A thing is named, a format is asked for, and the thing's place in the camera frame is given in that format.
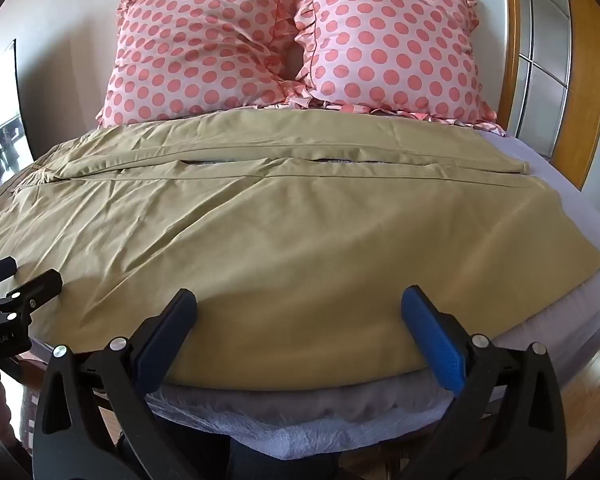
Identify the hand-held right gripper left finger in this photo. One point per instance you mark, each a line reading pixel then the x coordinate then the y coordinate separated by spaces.
pixel 152 355

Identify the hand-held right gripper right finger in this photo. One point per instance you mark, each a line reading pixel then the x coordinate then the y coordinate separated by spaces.
pixel 437 345

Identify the olive green bed sheet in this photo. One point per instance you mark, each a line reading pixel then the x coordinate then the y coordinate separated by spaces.
pixel 280 235

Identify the grey fuzzy blanket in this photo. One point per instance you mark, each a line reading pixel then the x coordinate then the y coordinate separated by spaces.
pixel 290 400

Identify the bed with lavender sheet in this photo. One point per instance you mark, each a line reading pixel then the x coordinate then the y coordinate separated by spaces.
pixel 530 195

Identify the pink polka dot pillow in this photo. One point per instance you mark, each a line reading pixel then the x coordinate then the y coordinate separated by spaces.
pixel 395 45
pixel 195 50

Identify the wooden framed glass door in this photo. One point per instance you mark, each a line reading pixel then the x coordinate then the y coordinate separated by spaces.
pixel 540 50

